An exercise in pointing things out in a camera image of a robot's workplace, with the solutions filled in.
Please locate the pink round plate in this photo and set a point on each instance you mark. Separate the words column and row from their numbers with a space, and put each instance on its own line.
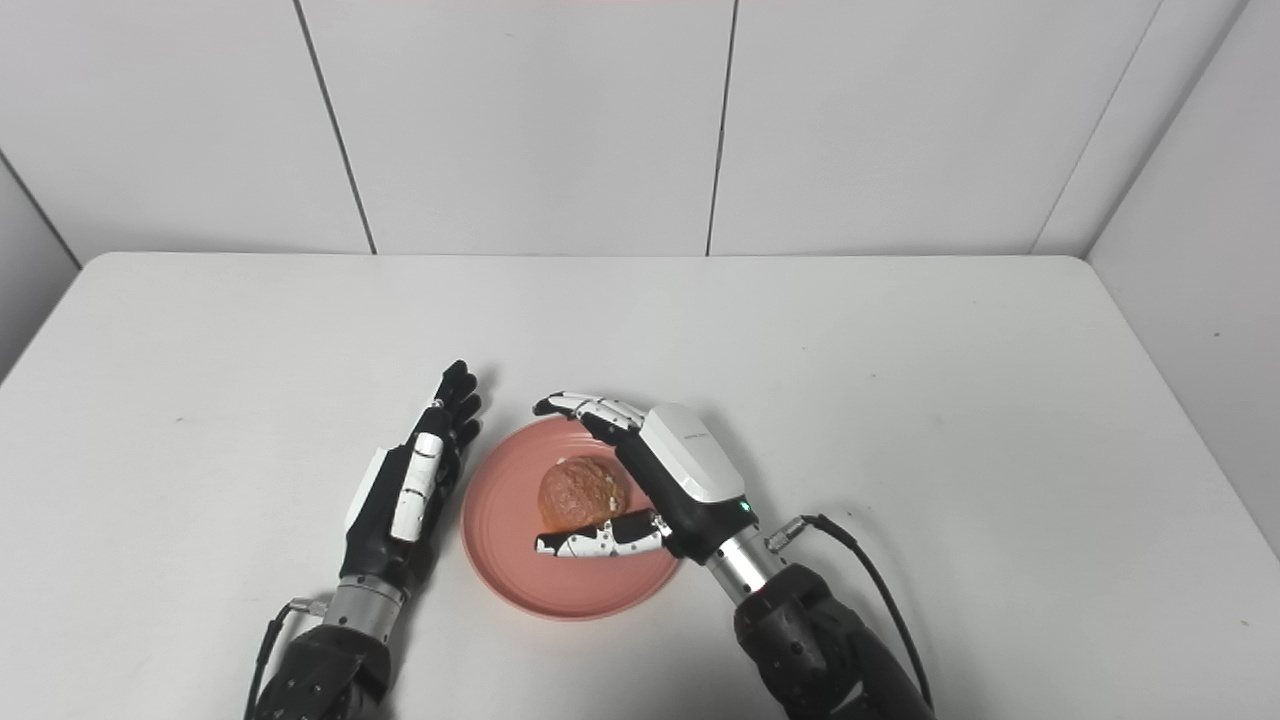
column 520, row 560

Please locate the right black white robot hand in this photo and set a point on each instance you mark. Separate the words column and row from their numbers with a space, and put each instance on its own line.
column 670, row 470

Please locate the glazed cream puff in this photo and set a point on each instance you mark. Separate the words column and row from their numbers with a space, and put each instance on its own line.
column 580, row 492

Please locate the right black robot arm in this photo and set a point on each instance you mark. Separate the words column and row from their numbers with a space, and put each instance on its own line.
column 810, row 640

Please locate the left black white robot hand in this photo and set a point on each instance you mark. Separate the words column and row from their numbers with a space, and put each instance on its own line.
column 410, row 490

